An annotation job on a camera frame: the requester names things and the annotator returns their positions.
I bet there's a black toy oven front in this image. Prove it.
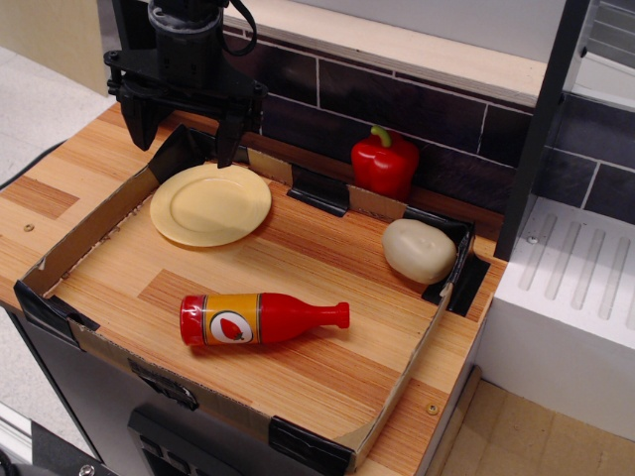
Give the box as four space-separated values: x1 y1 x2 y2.
128 407 271 475

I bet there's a red hot sauce bottle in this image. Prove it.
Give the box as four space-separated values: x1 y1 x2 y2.
180 293 350 346

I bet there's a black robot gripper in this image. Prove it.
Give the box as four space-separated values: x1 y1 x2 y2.
104 8 268 169

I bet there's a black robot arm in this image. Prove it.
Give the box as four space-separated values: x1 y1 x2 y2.
104 1 268 168

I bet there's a cardboard fence with black tape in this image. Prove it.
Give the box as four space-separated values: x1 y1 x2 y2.
1 112 505 475

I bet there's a light wooden shelf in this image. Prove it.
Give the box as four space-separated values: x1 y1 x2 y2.
244 1 547 106

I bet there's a yellow plastic plate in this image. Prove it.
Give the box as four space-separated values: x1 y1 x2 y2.
150 164 272 247

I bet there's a white toy sink drainboard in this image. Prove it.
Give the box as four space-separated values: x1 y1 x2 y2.
477 198 634 425

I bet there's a red toy bell pepper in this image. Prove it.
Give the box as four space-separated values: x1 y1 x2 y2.
350 125 420 201

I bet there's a black vertical post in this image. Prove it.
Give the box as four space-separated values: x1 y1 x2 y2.
494 0 597 261

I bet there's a beige toy potato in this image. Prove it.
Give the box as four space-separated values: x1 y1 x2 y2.
382 218 457 285

